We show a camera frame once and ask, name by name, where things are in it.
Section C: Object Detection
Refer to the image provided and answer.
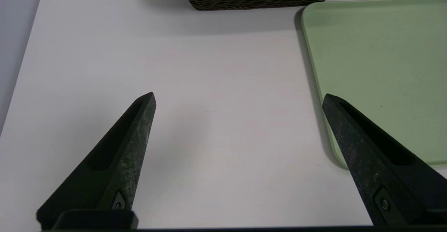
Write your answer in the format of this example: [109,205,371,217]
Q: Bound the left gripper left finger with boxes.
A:
[36,92,157,230]

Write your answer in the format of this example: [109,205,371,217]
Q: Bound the light green plastic tray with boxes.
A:
[301,0,447,170]

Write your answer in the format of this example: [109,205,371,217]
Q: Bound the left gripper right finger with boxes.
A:
[322,93,447,227]

